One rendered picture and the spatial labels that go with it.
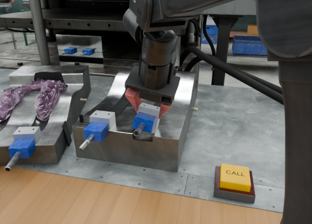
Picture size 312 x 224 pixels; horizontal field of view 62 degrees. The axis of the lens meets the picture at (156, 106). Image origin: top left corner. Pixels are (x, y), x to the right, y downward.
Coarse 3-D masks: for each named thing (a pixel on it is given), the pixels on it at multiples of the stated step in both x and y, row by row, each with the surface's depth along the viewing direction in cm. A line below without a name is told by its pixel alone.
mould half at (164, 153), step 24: (120, 72) 88; (192, 72) 87; (120, 96) 80; (192, 96) 82; (120, 120) 65; (168, 120) 65; (96, 144) 63; (120, 144) 61; (144, 144) 59; (168, 144) 58; (168, 168) 61
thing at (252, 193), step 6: (216, 168) 59; (216, 174) 57; (216, 180) 55; (252, 180) 55; (216, 186) 53; (252, 186) 53; (234, 192) 52; (240, 192) 52; (246, 192) 52; (252, 192) 52
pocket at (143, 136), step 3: (135, 129) 62; (141, 132) 64; (144, 132) 64; (147, 132) 63; (138, 135) 64; (141, 135) 64; (144, 135) 64; (147, 135) 64; (150, 135) 64; (135, 138) 60; (138, 138) 60; (141, 138) 62; (144, 138) 62; (147, 138) 62; (150, 138) 62; (150, 141) 59
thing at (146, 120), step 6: (138, 108) 58; (144, 108) 58; (150, 108) 58; (156, 108) 59; (138, 114) 56; (144, 114) 57; (150, 114) 58; (156, 114) 58; (138, 120) 54; (144, 120) 54; (150, 120) 54; (156, 120) 58; (132, 126) 55; (138, 126) 51; (144, 126) 53; (150, 126) 54; (156, 126) 59; (138, 132) 49; (150, 132) 55
